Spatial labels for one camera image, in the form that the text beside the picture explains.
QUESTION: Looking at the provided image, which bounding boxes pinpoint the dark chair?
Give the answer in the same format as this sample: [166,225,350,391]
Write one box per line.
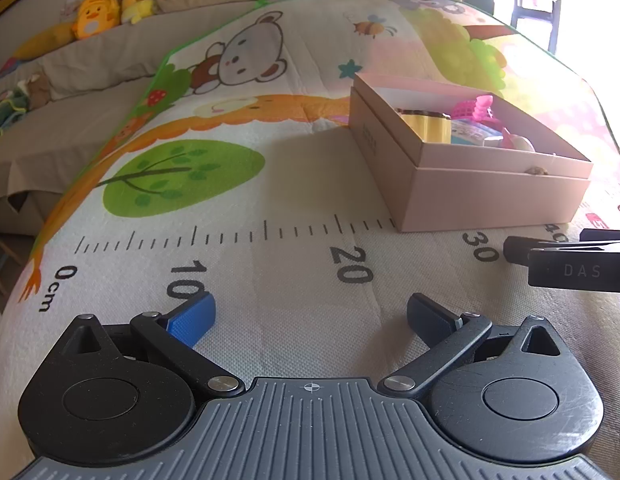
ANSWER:
[492,0,565,56]

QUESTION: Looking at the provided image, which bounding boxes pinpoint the pink toy basket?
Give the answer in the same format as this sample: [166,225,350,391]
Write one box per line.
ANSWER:
[452,94,501,124]

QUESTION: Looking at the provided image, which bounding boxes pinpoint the blue and white carton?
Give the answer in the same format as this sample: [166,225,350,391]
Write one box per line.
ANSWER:
[450,119,503,147]

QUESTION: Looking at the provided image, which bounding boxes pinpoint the beige covered sofa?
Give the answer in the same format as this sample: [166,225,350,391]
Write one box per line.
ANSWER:
[0,0,271,237]

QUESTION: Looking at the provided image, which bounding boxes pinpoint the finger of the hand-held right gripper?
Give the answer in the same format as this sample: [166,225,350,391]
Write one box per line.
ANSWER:
[528,248,620,294]
[504,229,620,264]

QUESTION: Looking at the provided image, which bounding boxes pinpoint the yellow banana cushion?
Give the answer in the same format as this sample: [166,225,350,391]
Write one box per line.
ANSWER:
[14,22,76,59]

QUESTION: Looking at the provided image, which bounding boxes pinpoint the small brown bear plush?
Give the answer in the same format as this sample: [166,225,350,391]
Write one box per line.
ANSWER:
[20,74,51,111]

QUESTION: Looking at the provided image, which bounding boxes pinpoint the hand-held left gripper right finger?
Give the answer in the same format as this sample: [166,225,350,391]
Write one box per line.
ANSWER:
[377,292,580,402]

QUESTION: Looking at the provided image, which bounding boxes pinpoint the green knitted cloth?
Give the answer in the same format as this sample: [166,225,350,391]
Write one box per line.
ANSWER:
[0,87,29,144]

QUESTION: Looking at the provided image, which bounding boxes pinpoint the yellow duck plush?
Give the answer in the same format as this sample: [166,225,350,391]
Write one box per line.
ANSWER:
[72,0,122,41]

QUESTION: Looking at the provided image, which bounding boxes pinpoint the pale cardboard box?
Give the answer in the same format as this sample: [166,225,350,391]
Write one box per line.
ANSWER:
[350,72,594,234]

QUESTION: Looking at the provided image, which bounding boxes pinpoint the yellow can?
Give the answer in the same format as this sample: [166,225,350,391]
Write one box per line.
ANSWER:
[396,108,453,145]

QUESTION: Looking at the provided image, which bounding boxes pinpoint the printed cartoon play mat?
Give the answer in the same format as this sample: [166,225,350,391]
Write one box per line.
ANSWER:
[0,0,620,466]

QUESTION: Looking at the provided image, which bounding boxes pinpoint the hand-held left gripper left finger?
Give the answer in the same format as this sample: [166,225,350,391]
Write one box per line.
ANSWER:
[37,292,245,397]

